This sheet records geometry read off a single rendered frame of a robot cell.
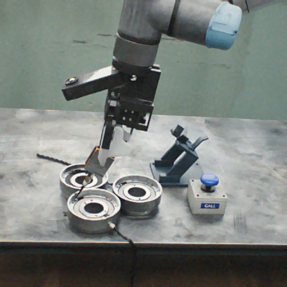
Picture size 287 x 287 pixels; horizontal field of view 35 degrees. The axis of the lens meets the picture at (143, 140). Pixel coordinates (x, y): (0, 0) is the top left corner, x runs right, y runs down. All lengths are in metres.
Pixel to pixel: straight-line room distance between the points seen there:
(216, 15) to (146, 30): 0.11
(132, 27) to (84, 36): 1.75
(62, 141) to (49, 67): 1.38
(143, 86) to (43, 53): 1.76
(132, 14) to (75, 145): 0.53
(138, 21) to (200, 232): 0.44
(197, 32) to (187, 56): 1.82
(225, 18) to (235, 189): 0.48
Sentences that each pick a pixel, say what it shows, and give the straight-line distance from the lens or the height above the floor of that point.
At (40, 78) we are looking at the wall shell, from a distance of 2.59.
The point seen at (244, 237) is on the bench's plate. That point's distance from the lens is 0.95.
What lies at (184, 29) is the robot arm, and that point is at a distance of 0.75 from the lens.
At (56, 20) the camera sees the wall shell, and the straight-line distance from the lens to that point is 2.49.
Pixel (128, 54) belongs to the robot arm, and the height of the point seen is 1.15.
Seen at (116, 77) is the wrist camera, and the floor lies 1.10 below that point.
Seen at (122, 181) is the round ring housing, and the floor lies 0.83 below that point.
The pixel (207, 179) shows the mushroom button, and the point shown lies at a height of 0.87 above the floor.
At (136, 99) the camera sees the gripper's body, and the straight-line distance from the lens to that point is 0.81.
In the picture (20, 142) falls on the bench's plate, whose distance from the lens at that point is 1.22.
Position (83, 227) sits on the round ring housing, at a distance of 0.89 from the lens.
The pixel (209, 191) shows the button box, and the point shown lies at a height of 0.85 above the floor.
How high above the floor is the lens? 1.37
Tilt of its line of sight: 27 degrees down
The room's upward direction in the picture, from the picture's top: 6 degrees clockwise
